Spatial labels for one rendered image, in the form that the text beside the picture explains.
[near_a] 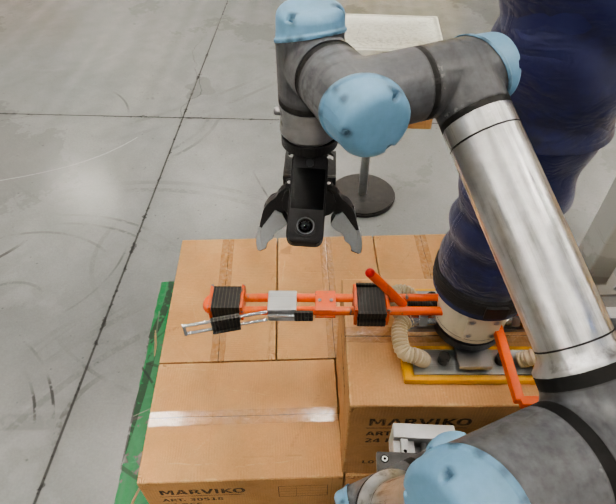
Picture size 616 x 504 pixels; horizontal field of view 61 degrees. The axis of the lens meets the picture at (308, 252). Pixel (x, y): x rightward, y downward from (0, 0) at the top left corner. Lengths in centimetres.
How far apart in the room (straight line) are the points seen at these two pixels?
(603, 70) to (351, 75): 46
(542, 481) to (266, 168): 314
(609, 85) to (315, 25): 48
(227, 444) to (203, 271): 72
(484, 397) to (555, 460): 88
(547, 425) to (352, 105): 32
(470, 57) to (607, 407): 35
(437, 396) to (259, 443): 61
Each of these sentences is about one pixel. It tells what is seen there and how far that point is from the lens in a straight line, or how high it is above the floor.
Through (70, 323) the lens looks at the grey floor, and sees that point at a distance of 284.
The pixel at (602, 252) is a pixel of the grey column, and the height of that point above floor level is 25.
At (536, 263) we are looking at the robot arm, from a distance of 53.
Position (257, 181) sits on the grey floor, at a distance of 339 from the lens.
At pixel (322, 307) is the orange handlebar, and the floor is 109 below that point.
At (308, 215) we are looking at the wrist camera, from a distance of 64.
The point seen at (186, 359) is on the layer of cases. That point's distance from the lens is 188.
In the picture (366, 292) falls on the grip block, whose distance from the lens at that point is 130.
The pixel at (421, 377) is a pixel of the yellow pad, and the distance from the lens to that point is 133.
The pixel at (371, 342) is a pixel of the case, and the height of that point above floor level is 94.
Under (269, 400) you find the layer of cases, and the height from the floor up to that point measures 54.
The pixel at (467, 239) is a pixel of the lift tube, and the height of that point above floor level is 136.
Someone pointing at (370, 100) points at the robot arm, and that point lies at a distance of 48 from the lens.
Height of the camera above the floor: 209
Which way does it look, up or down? 46 degrees down
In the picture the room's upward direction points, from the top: straight up
